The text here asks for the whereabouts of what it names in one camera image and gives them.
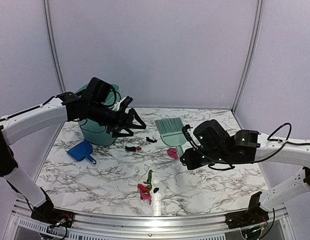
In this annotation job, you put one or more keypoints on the black and white paper scrap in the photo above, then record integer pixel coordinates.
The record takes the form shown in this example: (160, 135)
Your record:
(152, 139)

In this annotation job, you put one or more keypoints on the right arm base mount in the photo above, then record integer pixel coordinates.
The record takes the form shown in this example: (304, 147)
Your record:
(254, 214)

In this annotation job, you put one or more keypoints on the pink paper scrap centre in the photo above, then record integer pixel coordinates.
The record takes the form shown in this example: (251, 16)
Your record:
(173, 153)

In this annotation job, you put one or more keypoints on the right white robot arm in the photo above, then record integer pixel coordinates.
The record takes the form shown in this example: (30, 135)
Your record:
(211, 144)

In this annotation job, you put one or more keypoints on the black and pink paper scrap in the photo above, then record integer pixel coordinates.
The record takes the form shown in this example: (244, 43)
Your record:
(133, 148)

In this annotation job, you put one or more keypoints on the green paper scrap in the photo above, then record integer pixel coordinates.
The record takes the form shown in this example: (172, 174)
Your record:
(148, 182)

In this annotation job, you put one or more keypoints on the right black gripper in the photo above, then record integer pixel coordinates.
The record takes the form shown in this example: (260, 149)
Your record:
(191, 162)

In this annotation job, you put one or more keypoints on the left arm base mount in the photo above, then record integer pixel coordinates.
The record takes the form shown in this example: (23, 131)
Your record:
(49, 214)

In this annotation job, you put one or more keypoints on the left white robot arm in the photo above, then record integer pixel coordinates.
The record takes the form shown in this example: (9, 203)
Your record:
(97, 102)

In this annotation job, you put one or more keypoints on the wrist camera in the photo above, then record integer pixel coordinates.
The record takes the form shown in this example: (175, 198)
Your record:
(122, 103)
(186, 132)

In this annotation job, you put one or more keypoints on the blue plastic dustpan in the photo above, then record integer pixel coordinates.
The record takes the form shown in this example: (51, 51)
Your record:
(82, 151)

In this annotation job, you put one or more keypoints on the left aluminium corner post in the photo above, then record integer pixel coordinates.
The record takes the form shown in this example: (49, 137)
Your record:
(52, 45)

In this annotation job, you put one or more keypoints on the teal hand brush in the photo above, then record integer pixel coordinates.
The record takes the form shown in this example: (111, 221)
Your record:
(170, 130)

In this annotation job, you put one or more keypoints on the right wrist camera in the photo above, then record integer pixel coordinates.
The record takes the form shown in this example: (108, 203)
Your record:
(186, 132)

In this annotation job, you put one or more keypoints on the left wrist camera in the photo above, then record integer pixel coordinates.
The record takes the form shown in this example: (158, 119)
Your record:
(122, 103)

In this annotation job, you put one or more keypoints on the aluminium front frame rail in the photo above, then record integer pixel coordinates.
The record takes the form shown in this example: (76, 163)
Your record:
(96, 226)

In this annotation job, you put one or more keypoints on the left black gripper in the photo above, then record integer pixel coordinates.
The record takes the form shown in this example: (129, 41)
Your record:
(119, 123)

